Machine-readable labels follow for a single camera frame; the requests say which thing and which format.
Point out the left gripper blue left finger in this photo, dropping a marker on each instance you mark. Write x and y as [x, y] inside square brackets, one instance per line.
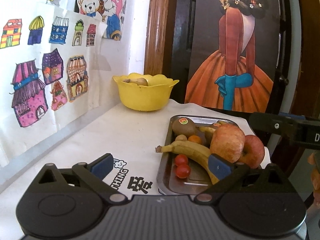
[91, 176]

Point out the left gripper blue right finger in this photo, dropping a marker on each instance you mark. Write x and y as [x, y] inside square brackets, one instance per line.
[228, 175]

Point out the small brown longan fruit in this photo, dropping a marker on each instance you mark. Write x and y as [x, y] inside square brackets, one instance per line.
[181, 137]

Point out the person's right hand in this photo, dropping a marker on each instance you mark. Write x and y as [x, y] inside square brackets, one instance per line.
[313, 160]

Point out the large red apple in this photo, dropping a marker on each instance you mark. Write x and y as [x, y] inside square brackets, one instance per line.
[253, 152]

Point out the small reddish apple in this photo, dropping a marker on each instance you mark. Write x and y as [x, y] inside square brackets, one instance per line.
[228, 142]

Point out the cherry tomato front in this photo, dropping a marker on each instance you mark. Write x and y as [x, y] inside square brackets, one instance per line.
[183, 171]

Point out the cherry tomato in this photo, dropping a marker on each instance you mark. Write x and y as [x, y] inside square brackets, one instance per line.
[181, 160]
[183, 171]

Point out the small orange mandarin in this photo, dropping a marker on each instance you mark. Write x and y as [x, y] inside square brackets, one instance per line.
[195, 139]

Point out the cherry tomato rear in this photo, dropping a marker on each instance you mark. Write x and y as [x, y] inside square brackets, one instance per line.
[181, 160]

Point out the kiwi with sticker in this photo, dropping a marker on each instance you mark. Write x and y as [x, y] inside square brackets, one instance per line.
[184, 126]

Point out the yellow plastic bowl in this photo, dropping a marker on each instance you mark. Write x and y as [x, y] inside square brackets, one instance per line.
[153, 97]

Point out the orange dress lady painting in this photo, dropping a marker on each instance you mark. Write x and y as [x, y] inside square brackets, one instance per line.
[234, 54]

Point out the fruit inside yellow bowl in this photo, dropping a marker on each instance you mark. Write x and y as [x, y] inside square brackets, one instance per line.
[139, 81]

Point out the houses drawing paper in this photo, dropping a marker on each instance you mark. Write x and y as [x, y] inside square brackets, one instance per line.
[49, 73]

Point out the anime girl bear drawing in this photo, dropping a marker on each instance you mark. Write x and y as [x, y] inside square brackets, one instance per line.
[110, 12]

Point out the brown wooden door frame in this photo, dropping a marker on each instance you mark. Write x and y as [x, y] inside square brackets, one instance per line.
[155, 36]

